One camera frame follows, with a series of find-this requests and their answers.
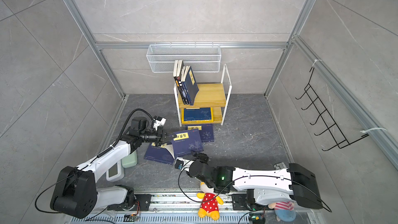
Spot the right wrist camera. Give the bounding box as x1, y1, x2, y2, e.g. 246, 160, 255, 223
174, 158, 193, 171

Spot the blue book hidden under Lunyu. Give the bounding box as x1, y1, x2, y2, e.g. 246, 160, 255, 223
144, 143, 175, 165

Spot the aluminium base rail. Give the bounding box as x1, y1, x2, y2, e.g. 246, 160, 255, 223
60, 189, 325, 224

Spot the white remote-like device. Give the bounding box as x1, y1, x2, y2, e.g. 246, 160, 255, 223
274, 162, 288, 170

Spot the blue book Lunyu label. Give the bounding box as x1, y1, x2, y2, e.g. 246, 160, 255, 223
186, 66, 199, 105

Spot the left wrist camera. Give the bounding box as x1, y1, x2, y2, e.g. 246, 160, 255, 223
152, 116, 166, 130

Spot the yellow cartoon book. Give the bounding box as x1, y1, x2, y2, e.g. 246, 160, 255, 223
181, 107, 214, 125

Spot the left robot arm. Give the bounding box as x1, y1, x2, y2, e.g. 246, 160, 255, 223
50, 117, 175, 218

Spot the striped plush doll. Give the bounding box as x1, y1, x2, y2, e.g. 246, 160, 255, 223
267, 201, 296, 222

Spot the white wooden two-tier shelf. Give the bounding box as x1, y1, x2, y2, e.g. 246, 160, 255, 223
173, 64, 232, 127

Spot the purple blue book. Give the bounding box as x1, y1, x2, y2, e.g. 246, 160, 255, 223
172, 129, 204, 157

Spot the yellow plush toy red dress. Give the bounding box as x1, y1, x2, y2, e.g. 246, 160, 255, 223
197, 182, 224, 221

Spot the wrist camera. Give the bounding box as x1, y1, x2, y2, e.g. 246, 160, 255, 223
152, 116, 166, 130
174, 158, 193, 171

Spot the pale green case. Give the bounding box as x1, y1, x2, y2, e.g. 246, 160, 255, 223
121, 151, 138, 168

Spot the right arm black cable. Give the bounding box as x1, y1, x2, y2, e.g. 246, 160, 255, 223
178, 161, 333, 213

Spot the black wolf cover book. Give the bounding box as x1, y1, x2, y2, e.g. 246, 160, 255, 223
177, 60, 188, 105

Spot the white thermometer display device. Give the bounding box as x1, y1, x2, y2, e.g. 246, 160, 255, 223
106, 161, 124, 182

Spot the black wire hook rack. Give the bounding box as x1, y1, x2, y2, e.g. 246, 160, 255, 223
295, 67, 370, 152

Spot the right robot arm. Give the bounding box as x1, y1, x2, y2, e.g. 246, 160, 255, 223
174, 152, 326, 209

